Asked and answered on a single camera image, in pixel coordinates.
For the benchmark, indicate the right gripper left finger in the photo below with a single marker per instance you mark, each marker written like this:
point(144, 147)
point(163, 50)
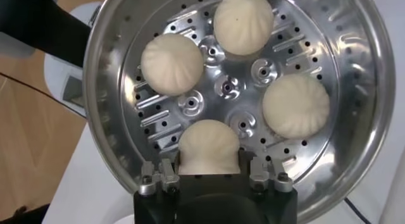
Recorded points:
point(167, 177)

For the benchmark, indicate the white steamed baozi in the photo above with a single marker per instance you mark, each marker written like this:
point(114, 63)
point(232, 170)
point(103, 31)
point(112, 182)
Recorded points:
point(243, 22)
point(295, 106)
point(209, 143)
point(172, 64)

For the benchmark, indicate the perforated steel steamer basket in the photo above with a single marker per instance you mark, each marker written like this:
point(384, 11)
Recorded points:
point(348, 38)

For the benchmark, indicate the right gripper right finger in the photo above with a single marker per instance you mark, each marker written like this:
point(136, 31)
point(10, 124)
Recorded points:
point(261, 174)

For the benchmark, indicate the stainless steel steamer pot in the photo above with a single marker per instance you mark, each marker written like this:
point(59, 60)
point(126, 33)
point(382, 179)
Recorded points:
point(57, 76)

